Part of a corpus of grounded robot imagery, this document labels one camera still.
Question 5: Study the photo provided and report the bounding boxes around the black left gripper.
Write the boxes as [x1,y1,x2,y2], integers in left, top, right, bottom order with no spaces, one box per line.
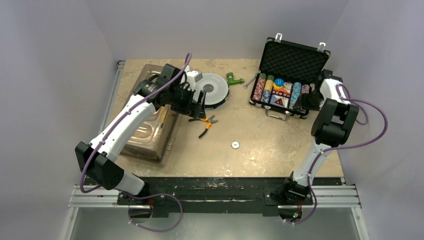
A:
[168,84,205,119]

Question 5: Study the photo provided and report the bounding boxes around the yellow dealer button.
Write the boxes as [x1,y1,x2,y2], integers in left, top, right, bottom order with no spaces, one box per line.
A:
[272,85,288,93]

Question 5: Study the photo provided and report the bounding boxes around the blue poker button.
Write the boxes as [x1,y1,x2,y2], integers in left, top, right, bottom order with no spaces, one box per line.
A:
[273,78,285,89]

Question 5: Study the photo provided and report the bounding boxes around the white poker chip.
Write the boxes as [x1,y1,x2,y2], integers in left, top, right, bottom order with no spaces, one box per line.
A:
[231,141,240,149]

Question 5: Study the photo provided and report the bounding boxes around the clear round disc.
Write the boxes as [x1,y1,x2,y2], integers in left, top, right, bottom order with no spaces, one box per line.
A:
[283,81,293,94]

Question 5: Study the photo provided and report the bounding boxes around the red triangle token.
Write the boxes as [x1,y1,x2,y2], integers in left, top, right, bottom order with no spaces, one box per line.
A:
[269,94,290,108]

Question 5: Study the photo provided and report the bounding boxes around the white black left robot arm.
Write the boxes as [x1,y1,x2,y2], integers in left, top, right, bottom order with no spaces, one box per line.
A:
[75,63,206,205]

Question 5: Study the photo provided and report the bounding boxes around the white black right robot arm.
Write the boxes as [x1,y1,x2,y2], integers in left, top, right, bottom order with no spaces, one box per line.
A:
[280,69,360,204]

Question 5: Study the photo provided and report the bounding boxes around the black poker set case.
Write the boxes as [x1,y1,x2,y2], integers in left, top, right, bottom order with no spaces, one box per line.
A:
[249,33,331,119]

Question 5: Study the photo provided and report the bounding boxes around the orange black pliers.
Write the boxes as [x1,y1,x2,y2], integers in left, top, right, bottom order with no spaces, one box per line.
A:
[188,115,218,139]

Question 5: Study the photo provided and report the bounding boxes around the light blue chip row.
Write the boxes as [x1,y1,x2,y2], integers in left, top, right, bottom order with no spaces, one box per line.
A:
[289,82,302,110]

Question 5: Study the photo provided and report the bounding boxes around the grey filament spool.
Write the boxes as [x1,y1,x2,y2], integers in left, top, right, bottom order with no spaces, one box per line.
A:
[193,73,230,111]

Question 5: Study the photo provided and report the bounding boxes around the yellow blue chip row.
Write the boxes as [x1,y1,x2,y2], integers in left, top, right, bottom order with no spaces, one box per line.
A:
[260,75,275,103]

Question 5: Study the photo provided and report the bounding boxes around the silver wrench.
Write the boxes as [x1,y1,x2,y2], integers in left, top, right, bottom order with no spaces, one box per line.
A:
[243,72,260,89]

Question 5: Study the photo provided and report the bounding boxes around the red poker chip row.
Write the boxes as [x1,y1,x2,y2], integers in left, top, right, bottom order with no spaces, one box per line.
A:
[252,73,267,101]

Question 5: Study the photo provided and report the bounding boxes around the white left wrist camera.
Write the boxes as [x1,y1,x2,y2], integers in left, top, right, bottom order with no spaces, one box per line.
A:
[181,66,203,90]

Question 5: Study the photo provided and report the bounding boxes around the green hose fitting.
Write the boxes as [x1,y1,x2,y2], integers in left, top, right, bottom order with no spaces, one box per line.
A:
[226,72,245,86]

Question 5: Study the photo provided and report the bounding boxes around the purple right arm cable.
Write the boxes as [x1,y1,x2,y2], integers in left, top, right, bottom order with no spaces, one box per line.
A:
[306,83,389,186]

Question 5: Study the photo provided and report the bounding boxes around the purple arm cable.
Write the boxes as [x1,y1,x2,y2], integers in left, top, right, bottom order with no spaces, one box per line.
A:
[306,83,389,186]
[79,52,193,194]

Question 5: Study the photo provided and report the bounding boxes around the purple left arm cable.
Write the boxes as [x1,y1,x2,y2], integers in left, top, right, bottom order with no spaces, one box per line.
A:
[79,52,193,194]

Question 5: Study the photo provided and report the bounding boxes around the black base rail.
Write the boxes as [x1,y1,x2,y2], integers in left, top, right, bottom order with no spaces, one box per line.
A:
[115,177,313,219]

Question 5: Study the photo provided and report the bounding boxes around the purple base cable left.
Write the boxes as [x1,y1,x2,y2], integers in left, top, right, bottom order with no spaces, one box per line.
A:
[128,193,185,233]

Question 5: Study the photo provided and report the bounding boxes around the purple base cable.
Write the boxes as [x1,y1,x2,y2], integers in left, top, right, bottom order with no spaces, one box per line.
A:
[128,193,185,233]
[283,188,319,226]

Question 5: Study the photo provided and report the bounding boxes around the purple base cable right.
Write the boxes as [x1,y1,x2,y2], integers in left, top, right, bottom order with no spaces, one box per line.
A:
[283,188,319,226]

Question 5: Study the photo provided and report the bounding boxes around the aluminium frame rail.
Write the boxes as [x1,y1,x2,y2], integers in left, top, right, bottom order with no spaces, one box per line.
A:
[69,177,369,240]

